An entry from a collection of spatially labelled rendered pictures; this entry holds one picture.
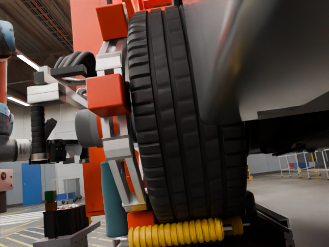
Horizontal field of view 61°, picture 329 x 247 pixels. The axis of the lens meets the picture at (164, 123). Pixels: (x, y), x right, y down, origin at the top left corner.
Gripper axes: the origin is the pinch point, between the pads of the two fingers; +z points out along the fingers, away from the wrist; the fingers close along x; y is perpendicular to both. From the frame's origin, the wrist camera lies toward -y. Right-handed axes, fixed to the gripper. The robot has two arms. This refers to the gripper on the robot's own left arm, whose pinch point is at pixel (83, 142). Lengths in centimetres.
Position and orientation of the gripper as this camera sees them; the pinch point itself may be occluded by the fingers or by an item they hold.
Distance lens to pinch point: 114.8
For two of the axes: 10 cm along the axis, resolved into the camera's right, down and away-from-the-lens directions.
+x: 6.4, -2.1, -7.3
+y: 1.2, 9.8, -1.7
